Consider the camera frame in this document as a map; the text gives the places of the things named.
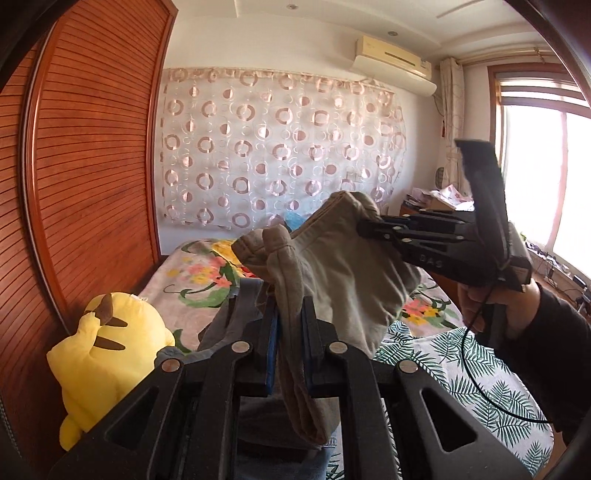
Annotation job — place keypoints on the cardboard box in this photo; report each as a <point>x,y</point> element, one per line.
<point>438,201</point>

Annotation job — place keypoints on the white air conditioner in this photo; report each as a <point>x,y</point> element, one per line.
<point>392,64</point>

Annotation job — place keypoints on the person's right forearm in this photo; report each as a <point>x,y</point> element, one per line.
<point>554,346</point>

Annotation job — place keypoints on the lace window curtain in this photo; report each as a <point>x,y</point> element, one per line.
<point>455,115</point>

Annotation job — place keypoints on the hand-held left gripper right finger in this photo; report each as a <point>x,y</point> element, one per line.
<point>310,341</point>

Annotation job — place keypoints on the wooden dresser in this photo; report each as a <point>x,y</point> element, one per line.
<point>561,281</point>

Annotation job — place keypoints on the circle pattern wall curtain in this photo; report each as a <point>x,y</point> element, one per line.
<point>277,138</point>

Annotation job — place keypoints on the blue plastic bag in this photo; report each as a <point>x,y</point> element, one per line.
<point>292,221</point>

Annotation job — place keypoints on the wooden frame window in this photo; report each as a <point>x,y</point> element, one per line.
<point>531,184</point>

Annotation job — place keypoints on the person's right hand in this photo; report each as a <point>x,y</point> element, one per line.
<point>475,304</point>

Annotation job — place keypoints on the pink patterned paper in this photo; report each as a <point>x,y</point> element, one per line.
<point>457,194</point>

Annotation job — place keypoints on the dark oval fan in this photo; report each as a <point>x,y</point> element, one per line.
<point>441,177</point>

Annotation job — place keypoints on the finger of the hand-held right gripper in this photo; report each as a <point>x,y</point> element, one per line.
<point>383,235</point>
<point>378,225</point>

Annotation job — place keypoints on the floral blanket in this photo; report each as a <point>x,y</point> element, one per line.
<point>194,277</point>

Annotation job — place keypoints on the leaf print bedsheet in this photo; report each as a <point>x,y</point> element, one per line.
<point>438,383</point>

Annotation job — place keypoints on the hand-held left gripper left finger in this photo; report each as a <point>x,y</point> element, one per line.
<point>273,341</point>

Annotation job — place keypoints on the beige shorts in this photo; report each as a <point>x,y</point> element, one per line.
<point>341,277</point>

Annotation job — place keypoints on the yellow plush toy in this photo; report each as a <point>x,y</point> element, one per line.
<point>106,360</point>

